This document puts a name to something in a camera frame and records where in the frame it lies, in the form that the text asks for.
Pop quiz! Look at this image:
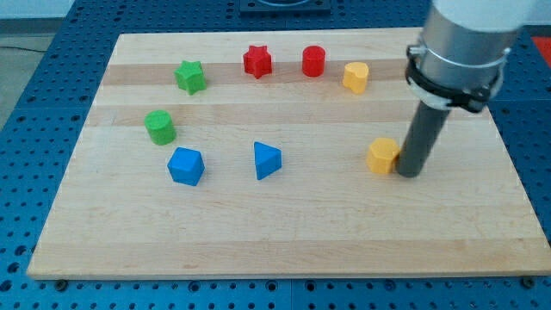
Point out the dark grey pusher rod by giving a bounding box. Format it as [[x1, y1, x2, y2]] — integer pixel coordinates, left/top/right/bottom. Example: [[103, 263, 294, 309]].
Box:
[[396, 102, 450, 178]]

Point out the yellow hexagon block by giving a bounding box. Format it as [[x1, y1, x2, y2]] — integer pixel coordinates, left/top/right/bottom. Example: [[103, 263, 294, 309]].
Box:
[[366, 138, 400, 174]]

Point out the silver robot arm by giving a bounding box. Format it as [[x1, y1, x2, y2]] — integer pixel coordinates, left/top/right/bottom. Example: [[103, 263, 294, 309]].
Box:
[[396, 0, 537, 177]]

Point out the blue triangle block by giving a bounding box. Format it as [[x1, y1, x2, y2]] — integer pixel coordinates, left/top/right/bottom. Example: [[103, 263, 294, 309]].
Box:
[[253, 141, 282, 180]]

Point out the yellow heart block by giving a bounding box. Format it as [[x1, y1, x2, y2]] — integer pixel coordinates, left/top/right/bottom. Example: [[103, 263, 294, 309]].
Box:
[[342, 62, 369, 94]]

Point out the red cylinder block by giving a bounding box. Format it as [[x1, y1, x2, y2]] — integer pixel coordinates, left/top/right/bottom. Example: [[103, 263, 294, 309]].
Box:
[[302, 46, 325, 78]]

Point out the red star block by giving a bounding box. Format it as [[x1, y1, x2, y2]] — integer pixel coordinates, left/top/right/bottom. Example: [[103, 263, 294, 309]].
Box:
[[243, 46, 273, 79]]

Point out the wooden board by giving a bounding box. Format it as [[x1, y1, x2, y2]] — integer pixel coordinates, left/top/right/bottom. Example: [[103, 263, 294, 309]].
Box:
[[27, 28, 550, 280]]

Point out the green star block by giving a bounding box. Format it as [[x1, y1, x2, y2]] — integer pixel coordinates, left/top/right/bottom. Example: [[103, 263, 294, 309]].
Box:
[[174, 60, 207, 96]]

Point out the blue pentagon block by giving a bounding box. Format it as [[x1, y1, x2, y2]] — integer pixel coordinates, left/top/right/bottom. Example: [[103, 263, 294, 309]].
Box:
[[167, 147, 205, 186]]

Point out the green cylinder block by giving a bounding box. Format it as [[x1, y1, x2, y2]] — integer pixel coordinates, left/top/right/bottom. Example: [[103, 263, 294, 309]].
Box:
[[144, 110, 176, 146]]

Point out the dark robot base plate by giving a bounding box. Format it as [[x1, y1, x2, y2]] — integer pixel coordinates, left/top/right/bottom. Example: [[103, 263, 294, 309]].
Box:
[[238, 0, 331, 14]]

